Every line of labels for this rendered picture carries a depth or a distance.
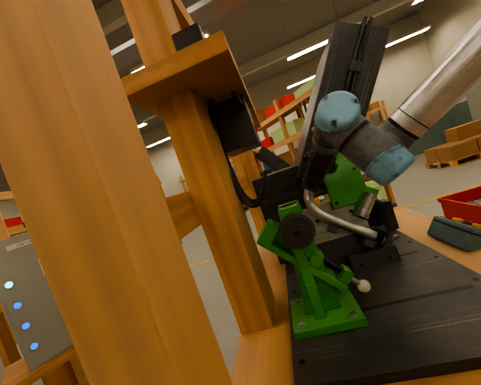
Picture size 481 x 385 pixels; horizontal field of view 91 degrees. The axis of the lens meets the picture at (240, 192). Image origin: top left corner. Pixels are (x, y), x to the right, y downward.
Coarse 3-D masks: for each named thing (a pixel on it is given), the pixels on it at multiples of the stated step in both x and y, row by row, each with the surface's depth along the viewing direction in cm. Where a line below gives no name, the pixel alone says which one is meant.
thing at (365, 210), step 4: (364, 192) 71; (368, 192) 70; (364, 196) 71; (368, 196) 70; (372, 196) 70; (376, 196) 70; (364, 200) 70; (368, 200) 70; (372, 200) 70; (360, 204) 71; (364, 204) 70; (368, 204) 70; (372, 204) 70; (360, 208) 71; (364, 208) 70; (368, 208) 70; (356, 212) 71; (360, 212) 70; (364, 212) 70; (368, 212) 70; (364, 216) 69; (368, 216) 69
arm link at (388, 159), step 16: (368, 128) 42; (352, 144) 43; (368, 144) 41; (384, 144) 41; (400, 144) 41; (352, 160) 45; (368, 160) 42; (384, 160) 41; (400, 160) 40; (368, 176) 45; (384, 176) 41
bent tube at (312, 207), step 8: (304, 192) 75; (312, 192) 75; (304, 200) 76; (312, 200) 74; (312, 208) 73; (320, 216) 72; (328, 216) 72; (336, 216) 72; (336, 224) 71; (344, 224) 70; (352, 224) 70; (352, 232) 71; (360, 232) 69; (368, 232) 69; (376, 232) 68
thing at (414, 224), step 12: (396, 216) 98; (408, 216) 93; (420, 216) 90; (408, 228) 83; (420, 228) 80; (420, 240) 72; (432, 240) 70; (444, 252) 62; (456, 252) 60; (468, 252) 59; (480, 252) 57; (468, 264) 54; (480, 264) 53
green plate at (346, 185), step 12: (348, 168) 76; (324, 180) 77; (336, 180) 76; (348, 180) 75; (360, 180) 74; (336, 192) 76; (348, 192) 75; (360, 192) 74; (336, 204) 75; (348, 204) 74
